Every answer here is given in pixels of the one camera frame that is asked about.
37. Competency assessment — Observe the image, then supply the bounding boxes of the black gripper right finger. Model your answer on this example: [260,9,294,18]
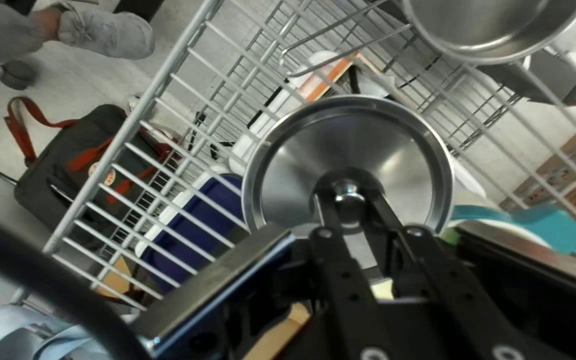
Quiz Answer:
[366,191,576,360]

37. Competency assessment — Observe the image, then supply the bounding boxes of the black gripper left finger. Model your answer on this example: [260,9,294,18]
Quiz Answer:
[131,188,403,360]

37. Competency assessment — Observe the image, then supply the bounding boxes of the round steel pot lid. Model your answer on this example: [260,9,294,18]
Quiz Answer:
[240,94,456,236]

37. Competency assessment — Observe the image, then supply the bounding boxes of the blue container white lid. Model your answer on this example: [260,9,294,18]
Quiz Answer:
[142,173,252,291]

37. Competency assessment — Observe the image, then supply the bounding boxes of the tan wooden piece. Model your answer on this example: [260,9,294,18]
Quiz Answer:
[241,300,311,360]

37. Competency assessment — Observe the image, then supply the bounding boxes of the teal plastic object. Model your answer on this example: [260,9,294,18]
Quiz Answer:
[448,202,576,257]

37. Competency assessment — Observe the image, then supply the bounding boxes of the stainless steel bowl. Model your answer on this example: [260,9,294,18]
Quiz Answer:
[399,0,576,67]

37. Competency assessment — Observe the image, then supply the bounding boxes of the light blue cloth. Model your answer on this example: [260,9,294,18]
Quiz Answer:
[0,303,140,360]

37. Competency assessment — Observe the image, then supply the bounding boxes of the dark grey shoe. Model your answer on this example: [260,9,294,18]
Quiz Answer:
[0,59,41,93]

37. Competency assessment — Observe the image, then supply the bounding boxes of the white wire rack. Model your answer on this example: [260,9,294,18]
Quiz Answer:
[41,0,576,316]

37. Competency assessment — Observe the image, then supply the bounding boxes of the black bag red straps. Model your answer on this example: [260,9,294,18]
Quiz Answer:
[4,94,194,236]

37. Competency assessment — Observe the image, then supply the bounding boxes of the thick black hose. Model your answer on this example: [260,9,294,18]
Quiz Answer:
[0,205,156,360]

